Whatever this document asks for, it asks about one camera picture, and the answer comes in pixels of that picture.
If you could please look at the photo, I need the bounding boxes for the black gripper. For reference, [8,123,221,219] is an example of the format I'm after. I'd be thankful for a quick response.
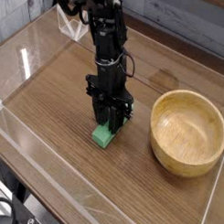
[86,58,133,135]

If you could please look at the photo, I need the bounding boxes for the green rectangular block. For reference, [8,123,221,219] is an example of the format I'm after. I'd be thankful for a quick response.
[91,101,134,150]

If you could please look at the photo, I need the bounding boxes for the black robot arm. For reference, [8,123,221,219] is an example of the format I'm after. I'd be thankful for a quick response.
[57,0,134,133]

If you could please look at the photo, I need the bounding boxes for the brown wooden bowl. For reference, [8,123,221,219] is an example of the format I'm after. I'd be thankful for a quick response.
[149,90,224,178]

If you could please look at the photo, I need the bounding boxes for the black metal clamp base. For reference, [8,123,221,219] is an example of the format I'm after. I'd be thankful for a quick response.
[12,196,41,224]

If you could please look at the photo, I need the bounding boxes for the clear acrylic tray wall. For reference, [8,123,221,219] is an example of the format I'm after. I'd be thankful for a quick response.
[0,9,224,224]

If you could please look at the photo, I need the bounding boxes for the black cable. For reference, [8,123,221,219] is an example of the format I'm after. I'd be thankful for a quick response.
[0,195,24,224]

